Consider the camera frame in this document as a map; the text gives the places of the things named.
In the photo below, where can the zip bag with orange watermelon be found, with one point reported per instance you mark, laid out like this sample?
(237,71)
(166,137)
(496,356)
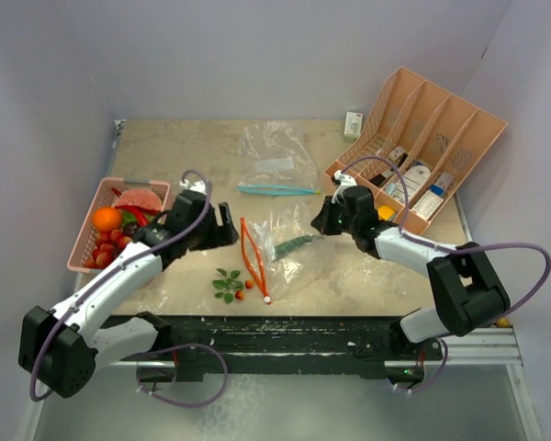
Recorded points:
(285,278)

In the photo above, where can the orange fake orange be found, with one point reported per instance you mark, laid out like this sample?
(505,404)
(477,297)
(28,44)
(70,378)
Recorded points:
(107,219)

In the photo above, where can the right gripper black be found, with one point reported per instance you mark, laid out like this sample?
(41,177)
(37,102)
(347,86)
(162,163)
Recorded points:
(322,221)

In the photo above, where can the dark purple fake plum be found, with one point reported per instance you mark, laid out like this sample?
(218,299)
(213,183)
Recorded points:
(130,228)

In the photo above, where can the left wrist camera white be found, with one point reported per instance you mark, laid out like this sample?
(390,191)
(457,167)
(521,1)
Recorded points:
(200,186)

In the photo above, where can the cherry tomato leaf sprig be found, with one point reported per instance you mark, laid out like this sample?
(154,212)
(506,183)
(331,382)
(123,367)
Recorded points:
(229,287)

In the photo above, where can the green fake cucumber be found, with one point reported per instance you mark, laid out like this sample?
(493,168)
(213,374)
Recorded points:
(290,246)

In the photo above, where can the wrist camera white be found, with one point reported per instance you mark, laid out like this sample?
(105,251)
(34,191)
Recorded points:
(342,182)
(200,186)

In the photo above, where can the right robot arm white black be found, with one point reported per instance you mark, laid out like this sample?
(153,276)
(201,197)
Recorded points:
(467,293)

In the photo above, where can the fake watermelon slice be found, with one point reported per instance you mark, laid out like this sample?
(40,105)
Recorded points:
(139,197)

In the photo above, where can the white medicine box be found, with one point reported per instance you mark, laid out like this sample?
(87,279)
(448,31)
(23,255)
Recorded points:
(427,205)

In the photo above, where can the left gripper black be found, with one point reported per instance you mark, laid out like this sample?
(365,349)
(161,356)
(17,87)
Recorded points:
(219,235)

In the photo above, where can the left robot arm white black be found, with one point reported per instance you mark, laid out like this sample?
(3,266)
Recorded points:
(64,346)

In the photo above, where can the orange desk organizer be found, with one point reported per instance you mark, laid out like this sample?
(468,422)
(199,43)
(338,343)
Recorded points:
(414,121)

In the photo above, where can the zip bag with fake fruit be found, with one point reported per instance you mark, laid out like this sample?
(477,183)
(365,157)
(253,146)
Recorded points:
(274,160)

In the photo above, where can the small white green box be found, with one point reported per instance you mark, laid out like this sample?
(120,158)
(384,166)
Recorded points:
(353,125)

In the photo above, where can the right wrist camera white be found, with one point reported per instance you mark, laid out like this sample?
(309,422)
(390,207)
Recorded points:
(342,182)

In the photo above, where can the pink plastic basket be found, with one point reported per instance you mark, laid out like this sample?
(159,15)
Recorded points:
(118,209)

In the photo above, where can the yellow tape measure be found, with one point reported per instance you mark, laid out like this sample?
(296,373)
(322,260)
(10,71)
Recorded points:
(386,213)

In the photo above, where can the small yellow ball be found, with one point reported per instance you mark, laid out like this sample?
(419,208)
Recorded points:
(503,323)

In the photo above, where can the red fake chili pepper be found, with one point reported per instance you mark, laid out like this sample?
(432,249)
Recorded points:
(117,192)

